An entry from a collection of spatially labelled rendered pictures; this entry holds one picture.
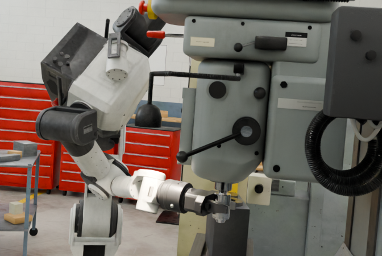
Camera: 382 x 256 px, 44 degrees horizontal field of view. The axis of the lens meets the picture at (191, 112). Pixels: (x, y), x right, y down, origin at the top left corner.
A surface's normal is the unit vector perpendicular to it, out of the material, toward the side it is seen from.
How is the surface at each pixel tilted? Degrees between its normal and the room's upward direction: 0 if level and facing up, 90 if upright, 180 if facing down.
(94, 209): 81
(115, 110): 113
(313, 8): 90
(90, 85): 58
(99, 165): 104
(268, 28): 90
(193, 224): 90
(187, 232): 90
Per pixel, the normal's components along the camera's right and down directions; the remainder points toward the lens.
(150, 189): -0.42, -0.30
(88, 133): 0.93, 0.10
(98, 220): 0.21, -0.09
